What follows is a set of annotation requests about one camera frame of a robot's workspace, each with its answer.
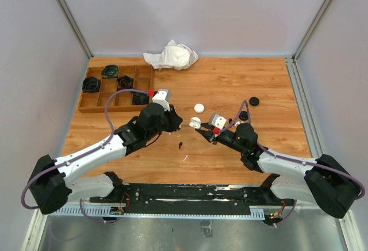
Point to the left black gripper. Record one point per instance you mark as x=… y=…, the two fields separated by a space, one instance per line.
x=175 y=120

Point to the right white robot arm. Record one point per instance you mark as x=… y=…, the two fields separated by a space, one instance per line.
x=321 y=181

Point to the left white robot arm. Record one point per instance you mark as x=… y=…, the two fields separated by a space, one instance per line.
x=51 y=181

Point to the dark coiled band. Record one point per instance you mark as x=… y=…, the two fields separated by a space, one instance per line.
x=140 y=99
x=125 y=82
x=91 y=85
x=110 y=71

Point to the dark coiled band top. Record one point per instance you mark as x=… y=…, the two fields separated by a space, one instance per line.
x=110 y=71

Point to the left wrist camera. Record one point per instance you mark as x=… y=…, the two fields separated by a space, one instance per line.
x=162 y=98

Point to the white earbud charging case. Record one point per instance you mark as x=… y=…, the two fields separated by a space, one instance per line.
x=195 y=122

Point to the dark coiled band lower right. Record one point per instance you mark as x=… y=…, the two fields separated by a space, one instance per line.
x=140 y=99

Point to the black round case near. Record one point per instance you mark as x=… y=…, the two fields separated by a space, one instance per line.
x=243 y=116

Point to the wooden compartment tray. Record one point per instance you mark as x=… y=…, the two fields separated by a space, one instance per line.
x=118 y=101

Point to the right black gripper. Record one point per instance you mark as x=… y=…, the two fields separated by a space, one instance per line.
x=207 y=134

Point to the black round case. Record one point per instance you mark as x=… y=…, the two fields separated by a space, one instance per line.
x=254 y=101
x=243 y=116

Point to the white round closed case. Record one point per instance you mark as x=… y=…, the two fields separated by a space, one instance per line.
x=199 y=108

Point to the dark coiled band left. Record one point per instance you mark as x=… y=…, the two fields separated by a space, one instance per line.
x=91 y=85

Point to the crumpled white cloth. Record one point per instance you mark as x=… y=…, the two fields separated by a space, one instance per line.
x=174 y=56

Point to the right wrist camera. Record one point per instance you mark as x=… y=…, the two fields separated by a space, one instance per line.
x=217 y=121

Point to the dark coiled band middle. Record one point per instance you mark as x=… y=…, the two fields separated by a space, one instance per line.
x=125 y=82

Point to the black round case far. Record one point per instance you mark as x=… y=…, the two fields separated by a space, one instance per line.
x=254 y=101

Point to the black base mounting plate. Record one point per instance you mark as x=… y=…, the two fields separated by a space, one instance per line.
x=188 y=199

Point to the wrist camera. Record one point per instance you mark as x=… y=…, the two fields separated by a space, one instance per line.
x=217 y=121
x=162 y=98

